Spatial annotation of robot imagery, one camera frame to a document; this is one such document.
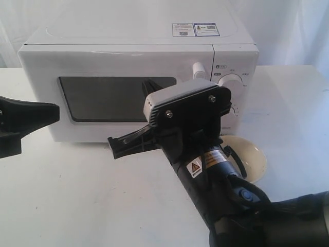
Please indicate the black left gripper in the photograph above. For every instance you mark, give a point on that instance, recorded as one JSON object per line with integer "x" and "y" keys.
{"x": 23, "y": 117}

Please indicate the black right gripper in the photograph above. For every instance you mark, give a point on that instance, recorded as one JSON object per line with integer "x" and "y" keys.
{"x": 181, "y": 139}

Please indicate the white microwave door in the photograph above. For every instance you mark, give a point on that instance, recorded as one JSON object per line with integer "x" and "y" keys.
{"x": 98, "y": 88}

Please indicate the cream ceramic bowl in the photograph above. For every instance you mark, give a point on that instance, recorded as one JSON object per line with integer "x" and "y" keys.
{"x": 252, "y": 158}

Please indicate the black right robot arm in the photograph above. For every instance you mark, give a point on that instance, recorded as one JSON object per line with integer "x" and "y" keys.
{"x": 238, "y": 213}

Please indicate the white microwave oven body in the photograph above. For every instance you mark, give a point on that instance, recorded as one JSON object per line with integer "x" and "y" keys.
{"x": 235, "y": 51}

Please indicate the lower white control knob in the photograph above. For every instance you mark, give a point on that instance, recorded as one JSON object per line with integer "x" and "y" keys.
{"x": 232, "y": 113}

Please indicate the white control knob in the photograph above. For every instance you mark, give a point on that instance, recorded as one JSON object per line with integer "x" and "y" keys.
{"x": 232, "y": 113}
{"x": 234, "y": 83}

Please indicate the left warning label sticker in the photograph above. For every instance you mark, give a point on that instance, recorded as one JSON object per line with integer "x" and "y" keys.
{"x": 183, "y": 30}

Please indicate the warning label sticker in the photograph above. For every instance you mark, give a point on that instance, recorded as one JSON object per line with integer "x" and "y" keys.
{"x": 206, "y": 30}
{"x": 183, "y": 30}

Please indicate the upper white control knob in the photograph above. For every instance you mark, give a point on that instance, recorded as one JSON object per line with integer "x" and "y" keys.
{"x": 234, "y": 83}

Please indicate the right warning label sticker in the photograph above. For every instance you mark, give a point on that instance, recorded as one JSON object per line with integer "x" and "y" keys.
{"x": 206, "y": 30}

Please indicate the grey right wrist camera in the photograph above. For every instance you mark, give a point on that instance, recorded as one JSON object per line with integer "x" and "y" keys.
{"x": 194, "y": 98}

